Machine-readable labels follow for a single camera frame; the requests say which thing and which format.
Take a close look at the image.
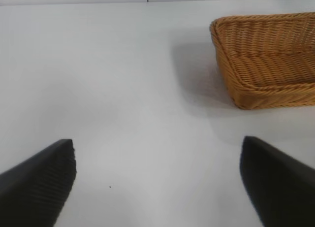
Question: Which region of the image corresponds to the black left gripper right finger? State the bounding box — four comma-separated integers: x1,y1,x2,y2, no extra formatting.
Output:
239,135,315,227

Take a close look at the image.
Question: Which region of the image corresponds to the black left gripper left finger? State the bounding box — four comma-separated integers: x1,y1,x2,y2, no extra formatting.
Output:
0,138,77,227

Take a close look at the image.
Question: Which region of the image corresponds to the woven wicker basket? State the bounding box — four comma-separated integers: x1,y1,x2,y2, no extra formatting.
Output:
209,12,315,111

